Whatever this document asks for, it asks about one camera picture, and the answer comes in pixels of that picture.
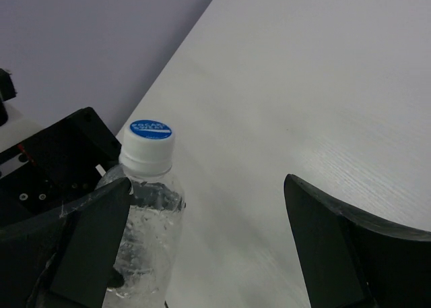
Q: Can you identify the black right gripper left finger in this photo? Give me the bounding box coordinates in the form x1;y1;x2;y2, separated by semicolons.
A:
1;178;131;307

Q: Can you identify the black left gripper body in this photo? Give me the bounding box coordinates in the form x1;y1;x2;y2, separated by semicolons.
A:
1;107;121;226

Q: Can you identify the clear capless bottle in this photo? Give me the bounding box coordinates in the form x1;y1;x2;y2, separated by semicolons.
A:
98;119;185;307

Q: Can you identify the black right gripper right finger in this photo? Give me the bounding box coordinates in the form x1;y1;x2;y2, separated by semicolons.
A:
284;175;430;307

